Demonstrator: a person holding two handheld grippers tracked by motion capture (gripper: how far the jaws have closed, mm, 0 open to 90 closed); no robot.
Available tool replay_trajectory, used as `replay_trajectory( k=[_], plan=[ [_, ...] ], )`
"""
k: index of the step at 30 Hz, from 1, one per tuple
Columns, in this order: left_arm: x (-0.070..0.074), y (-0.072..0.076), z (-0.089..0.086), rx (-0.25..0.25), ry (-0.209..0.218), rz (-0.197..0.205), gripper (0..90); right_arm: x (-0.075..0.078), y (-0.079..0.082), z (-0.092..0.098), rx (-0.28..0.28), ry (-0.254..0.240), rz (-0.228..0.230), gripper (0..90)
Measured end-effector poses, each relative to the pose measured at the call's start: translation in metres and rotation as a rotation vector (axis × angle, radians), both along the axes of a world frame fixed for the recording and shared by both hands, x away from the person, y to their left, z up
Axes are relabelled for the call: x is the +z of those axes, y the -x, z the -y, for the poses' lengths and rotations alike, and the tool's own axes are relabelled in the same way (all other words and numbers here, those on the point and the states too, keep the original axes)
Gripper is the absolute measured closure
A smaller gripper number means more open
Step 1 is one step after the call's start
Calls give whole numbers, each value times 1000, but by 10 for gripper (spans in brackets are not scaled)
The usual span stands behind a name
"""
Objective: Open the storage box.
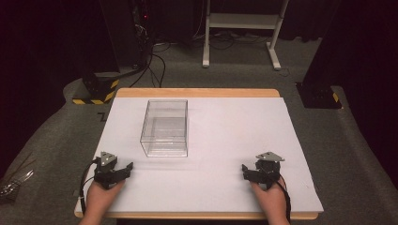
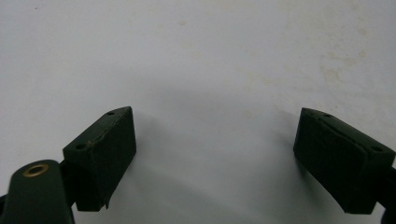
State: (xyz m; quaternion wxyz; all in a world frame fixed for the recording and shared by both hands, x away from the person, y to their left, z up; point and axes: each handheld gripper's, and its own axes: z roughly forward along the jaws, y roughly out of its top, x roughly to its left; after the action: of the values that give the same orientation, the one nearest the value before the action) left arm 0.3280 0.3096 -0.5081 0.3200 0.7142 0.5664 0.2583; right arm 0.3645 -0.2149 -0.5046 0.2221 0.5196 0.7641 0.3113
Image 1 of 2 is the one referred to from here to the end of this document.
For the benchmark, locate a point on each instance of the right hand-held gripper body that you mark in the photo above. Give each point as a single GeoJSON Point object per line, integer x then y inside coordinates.
{"type": "Point", "coordinates": [267, 170]}

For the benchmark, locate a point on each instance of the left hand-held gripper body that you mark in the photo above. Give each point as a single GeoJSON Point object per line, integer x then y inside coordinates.
{"type": "Point", "coordinates": [107, 171]}

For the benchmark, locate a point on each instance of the person's left hand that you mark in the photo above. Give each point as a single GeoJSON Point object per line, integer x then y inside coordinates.
{"type": "Point", "coordinates": [101, 197]}

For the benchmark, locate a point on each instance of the person's right hand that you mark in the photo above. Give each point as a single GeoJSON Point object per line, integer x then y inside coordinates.
{"type": "Point", "coordinates": [271, 200]}

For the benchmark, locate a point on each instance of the white table sheet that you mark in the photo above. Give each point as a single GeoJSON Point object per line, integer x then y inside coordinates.
{"type": "Point", "coordinates": [219, 150]}

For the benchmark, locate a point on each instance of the clear plastic box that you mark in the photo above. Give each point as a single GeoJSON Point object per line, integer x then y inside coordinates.
{"type": "Point", "coordinates": [165, 131]}

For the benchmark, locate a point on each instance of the black stand with striped base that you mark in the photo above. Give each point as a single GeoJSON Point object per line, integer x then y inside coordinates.
{"type": "Point", "coordinates": [100, 84]}

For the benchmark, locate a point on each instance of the wooden table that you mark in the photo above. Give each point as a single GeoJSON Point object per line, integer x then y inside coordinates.
{"type": "Point", "coordinates": [197, 92]}

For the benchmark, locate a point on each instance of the clear plastic wrap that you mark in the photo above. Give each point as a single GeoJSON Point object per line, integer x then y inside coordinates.
{"type": "Point", "coordinates": [14, 182]}

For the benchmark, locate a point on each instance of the dark equipment with red light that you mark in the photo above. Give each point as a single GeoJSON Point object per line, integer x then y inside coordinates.
{"type": "Point", "coordinates": [142, 28]}

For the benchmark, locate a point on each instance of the white metal stand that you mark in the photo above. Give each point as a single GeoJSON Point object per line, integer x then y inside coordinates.
{"type": "Point", "coordinates": [241, 21]}

